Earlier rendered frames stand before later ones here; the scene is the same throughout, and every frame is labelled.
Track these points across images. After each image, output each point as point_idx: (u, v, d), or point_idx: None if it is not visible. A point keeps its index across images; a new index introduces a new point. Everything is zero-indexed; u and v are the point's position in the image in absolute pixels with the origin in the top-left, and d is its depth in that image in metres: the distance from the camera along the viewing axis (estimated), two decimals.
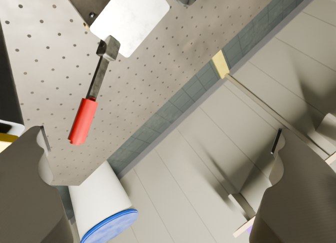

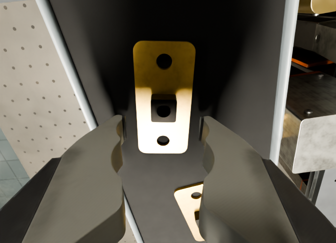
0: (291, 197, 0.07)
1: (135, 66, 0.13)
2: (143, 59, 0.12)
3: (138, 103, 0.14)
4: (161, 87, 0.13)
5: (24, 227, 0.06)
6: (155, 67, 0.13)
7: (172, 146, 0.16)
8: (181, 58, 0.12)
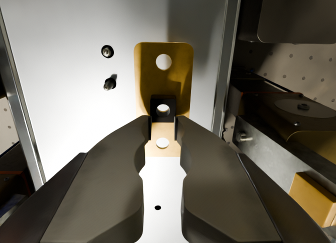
0: (266, 188, 0.07)
1: (135, 67, 0.13)
2: (143, 60, 0.13)
3: (138, 104, 0.14)
4: (160, 88, 0.14)
5: (49, 216, 0.06)
6: (154, 68, 0.13)
7: (171, 150, 0.16)
8: (180, 58, 0.13)
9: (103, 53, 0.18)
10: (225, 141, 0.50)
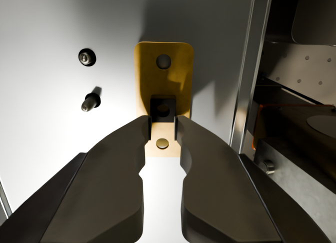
0: (266, 188, 0.07)
1: (135, 67, 0.13)
2: (143, 60, 0.13)
3: (138, 104, 0.14)
4: (160, 88, 0.14)
5: (49, 216, 0.06)
6: (154, 68, 0.13)
7: (171, 150, 0.15)
8: (180, 58, 0.13)
9: (81, 59, 0.13)
10: None
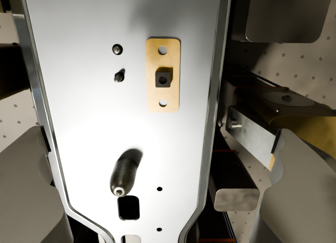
0: None
1: (145, 54, 0.22)
2: (150, 49, 0.22)
3: (147, 77, 0.23)
4: (161, 66, 0.23)
5: None
6: (157, 54, 0.22)
7: (168, 107, 0.24)
8: (172, 48, 0.22)
9: (114, 50, 0.22)
10: (222, 135, 0.53)
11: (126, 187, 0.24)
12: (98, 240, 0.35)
